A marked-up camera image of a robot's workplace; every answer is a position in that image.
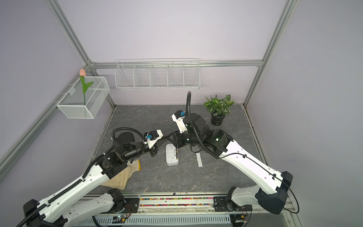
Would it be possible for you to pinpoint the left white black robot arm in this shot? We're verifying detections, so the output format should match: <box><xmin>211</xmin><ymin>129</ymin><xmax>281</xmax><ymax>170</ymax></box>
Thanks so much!
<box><xmin>18</xmin><ymin>127</ymin><xmax>170</xmax><ymax>227</ymax></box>

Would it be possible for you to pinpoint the beige work glove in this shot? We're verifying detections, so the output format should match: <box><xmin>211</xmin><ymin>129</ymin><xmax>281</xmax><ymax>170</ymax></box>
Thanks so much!
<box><xmin>101</xmin><ymin>159</ymin><xmax>141</xmax><ymax>190</ymax></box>

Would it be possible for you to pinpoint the pink artificial tulip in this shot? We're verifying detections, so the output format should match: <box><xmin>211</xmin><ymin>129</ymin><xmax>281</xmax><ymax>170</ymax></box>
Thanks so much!
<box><xmin>79</xmin><ymin>69</ymin><xmax>94</xmax><ymax>105</ymax></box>

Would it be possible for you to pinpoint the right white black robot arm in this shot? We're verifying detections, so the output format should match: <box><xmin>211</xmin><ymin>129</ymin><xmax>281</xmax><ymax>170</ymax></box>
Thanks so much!
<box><xmin>171</xmin><ymin>92</ymin><xmax>293</xmax><ymax>215</ymax></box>

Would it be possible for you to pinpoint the white digital alarm clock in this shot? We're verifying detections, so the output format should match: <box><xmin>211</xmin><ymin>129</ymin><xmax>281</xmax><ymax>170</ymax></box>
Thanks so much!
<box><xmin>165</xmin><ymin>143</ymin><xmax>179</xmax><ymax>166</ymax></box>

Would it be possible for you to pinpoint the white battery cover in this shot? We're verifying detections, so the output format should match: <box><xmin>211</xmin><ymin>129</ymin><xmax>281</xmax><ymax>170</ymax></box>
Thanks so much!
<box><xmin>196</xmin><ymin>153</ymin><xmax>203</xmax><ymax>167</ymax></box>

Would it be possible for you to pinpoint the white mesh wall basket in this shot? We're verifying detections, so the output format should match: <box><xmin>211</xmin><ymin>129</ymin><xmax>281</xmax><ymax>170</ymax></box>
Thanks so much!
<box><xmin>57</xmin><ymin>76</ymin><xmax>110</xmax><ymax>119</ymax></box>

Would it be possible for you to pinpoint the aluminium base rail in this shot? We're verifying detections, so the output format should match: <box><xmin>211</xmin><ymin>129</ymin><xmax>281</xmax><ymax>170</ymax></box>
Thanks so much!
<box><xmin>58</xmin><ymin>192</ymin><xmax>297</xmax><ymax>218</ymax></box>

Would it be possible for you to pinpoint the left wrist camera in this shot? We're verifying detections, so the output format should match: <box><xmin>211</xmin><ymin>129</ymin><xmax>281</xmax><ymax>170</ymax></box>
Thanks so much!
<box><xmin>146</xmin><ymin>130</ymin><xmax>163</xmax><ymax>149</ymax></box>

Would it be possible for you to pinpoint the green potted plant black pot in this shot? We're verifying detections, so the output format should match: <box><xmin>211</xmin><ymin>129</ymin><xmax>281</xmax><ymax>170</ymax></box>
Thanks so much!
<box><xmin>204</xmin><ymin>95</ymin><xmax>237</xmax><ymax>126</ymax></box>

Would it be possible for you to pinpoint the white wire wall shelf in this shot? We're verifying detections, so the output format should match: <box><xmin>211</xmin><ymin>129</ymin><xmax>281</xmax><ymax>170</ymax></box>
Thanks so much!
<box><xmin>115</xmin><ymin>58</ymin><xmax>201</xmax><ymax>89</ymax></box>

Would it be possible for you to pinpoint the white vented cable duct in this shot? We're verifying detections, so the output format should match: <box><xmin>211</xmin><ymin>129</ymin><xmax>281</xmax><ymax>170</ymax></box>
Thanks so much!
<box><xmin>63</xmin><ymin>214</ymin><xmax>232</xmax><ymax>227</ymax></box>

